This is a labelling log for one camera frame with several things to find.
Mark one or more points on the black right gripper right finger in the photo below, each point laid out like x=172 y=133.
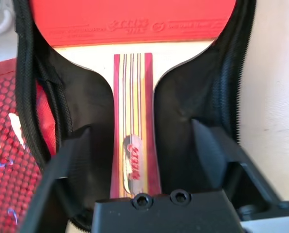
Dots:
x=222 y=155

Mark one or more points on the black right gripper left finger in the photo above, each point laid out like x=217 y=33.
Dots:
x=54 y=174

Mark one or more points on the red black paddle case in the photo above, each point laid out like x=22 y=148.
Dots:
x=86 y=109

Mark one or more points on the red ping-pong paddle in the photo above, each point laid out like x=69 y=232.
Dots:
x=132 y=24

